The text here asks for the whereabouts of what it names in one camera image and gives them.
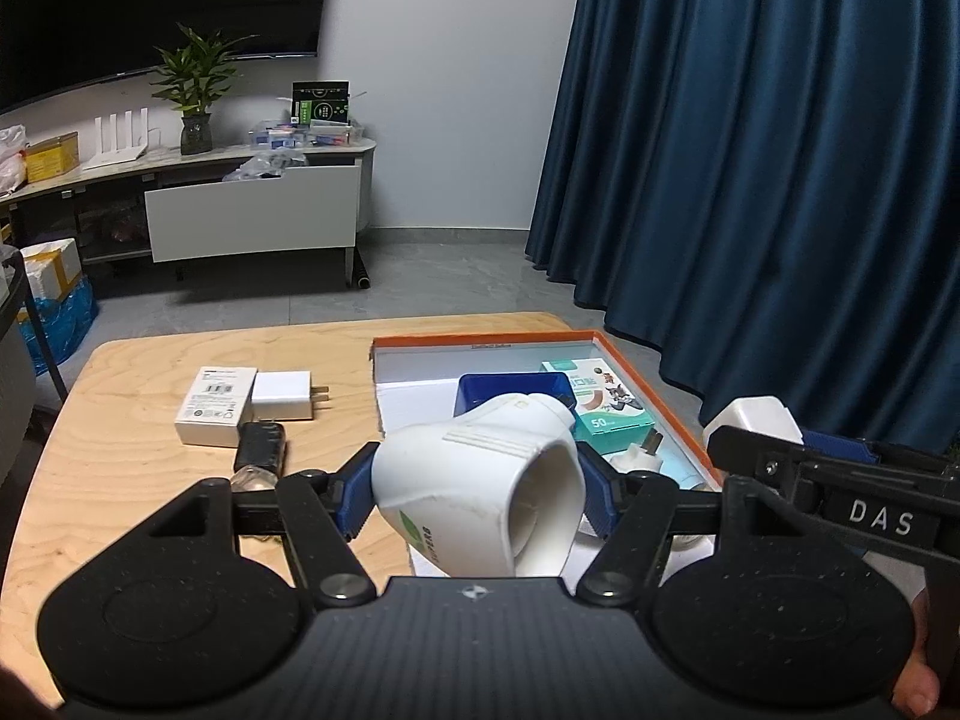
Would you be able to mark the white router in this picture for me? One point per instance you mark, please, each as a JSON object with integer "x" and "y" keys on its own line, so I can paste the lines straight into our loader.
{"x": 120, "y": 142}

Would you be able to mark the black roll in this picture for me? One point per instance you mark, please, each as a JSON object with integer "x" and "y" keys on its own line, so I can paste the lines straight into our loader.
{"x": 362, "y": 270}

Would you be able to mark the white taped box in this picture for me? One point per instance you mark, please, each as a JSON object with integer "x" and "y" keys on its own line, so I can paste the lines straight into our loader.
{"x": 51, "y": 266}

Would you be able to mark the white barcode adapter box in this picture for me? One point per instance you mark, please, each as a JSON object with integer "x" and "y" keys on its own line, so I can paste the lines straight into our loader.
{"x": 214, "y": 405}

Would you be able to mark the blue plastic bag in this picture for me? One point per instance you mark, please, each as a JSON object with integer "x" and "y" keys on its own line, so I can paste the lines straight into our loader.
{"x": 64, "y": 322}

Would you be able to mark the yellow box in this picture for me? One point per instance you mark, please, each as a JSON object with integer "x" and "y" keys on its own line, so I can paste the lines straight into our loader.
{"x": 52, "y": 157}

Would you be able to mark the white square charger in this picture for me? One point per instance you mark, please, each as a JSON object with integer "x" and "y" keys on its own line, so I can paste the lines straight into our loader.
{"x": 754, "y": 416}

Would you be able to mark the blue cartoon tin box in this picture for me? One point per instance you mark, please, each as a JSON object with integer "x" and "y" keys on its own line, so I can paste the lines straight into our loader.
{"x": 487, "y": 390}

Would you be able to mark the orange-rimmed white cardboard tray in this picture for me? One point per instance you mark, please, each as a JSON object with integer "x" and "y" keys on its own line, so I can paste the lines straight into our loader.
{"x": 420, "y": 379}

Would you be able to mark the black television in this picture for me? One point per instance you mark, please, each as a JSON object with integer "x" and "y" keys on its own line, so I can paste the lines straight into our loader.
{"x": 150, "y": 0}

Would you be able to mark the potted green plant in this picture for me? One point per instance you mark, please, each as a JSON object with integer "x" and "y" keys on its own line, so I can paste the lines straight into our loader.
{"x": 196, "y": 90}

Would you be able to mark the white and grey TV cabinet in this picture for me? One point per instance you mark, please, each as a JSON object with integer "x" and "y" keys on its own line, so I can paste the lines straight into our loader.
{"x": 247, "y": 217}

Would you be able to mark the white plastic bag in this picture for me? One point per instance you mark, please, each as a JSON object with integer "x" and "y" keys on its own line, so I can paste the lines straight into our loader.
{"x": 11, "y": 161}

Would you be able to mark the person's right hand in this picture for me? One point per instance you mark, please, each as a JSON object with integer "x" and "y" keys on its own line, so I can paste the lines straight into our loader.
{"x": 916, "y": 690}

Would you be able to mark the clear bags in drawer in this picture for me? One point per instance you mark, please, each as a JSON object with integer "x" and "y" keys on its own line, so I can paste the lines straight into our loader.
{"x": 266, "y": 165}

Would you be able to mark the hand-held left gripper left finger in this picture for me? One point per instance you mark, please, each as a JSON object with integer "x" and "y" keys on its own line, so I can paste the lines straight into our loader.
{"x": 356, "y": 491}

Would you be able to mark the dark blue curtain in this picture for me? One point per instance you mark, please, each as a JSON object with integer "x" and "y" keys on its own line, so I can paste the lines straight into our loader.
{"x": 750, "y": 165}

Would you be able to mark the black and green box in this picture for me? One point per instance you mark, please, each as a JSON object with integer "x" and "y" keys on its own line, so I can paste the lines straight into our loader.
{"x": 321, "y": 103}

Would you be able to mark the green cartoon bandage box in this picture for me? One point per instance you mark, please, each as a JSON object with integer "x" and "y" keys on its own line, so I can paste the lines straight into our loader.
{"x": 600, "y": 405}

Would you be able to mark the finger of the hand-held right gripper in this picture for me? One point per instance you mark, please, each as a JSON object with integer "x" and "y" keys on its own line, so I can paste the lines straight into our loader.
{"x": 840, "y": 446}
{"x": 757, "y": 457}

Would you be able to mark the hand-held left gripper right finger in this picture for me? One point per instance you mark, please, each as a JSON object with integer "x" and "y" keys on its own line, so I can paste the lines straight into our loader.
{"x": 598, "y": 491}

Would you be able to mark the small black rectangular object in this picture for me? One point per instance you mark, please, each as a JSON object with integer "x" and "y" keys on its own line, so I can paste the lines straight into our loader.
{"x": 260, "y": 446}

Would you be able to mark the cluster of clear storage boxes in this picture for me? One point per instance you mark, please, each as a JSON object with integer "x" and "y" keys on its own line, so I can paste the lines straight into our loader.
{"x": 307, "y": 136}

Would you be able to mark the white charger block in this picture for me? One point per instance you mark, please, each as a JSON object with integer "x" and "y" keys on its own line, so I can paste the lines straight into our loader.
{"x": 283, "y": 395}

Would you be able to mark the white plug-in adapter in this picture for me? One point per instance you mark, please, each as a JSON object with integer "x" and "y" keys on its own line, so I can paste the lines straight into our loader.
{"x": 480, "y": 495}
{"x": 634, "y": 454}

